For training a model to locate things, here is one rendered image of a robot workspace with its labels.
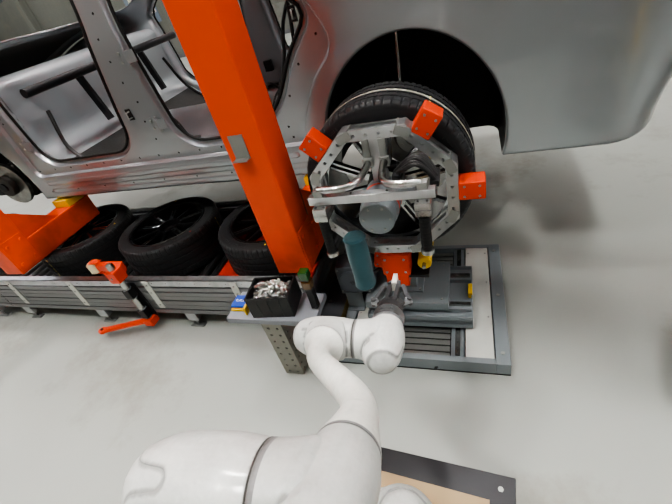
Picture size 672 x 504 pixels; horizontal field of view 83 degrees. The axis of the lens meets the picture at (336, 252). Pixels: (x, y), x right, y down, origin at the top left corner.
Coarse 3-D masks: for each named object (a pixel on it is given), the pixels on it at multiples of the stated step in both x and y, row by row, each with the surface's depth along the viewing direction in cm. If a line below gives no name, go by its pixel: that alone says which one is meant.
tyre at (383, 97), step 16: (352, 96) 146; (368, 96) 136; (384, 96) 132; (400, 96) 132; (416, 96) 133; (432, 96) 138; (336, 112) 142; (352, 112) 134; (368, 112) 133; (384, 112) 131; (400, 112) 130; (416, 112) 129; (448, 112) 136; (336, 128) 139; (448, 128) 130; (464, 128) 139; (448, 144) 133; (464, 144) 132; (464, 160) 135; (464, 208) 147
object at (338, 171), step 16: (336, 160) 163; (336, 176) 165; (368, 176) 151; (416, 176) 146; (336, 208) 163; (352, 208) 170; (400, 208) 178; (432, 208) 162; (352, 224) 166; (400, 224) 168; (416, 224) 160
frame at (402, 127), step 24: (384, 120) 130; (408, 120) 127; (336, 144) 136; (432, 144) 126; (456, 168) 129; (456, 192) 135; (336, 216) 160; (456, 216) 141; (384, 240) 162; (408, 240) 159; (432, 240) 151
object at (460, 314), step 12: (456, 276) 197; (468, 276) 195; (456, 288) 194; (468, 288) 188; (456, 300) 188; (468, 300) 187; (372, 312) 195; (408, 312) 189; (420, 312) 188; (432, 312) 186; (444, 312) 184; (456, 312) 182; (468, 312) 181; (408, 324) 189; (420, 324) 187; (432, 324) 185; (444, 324) 183; (456, 324) 181; (468, 324) 179
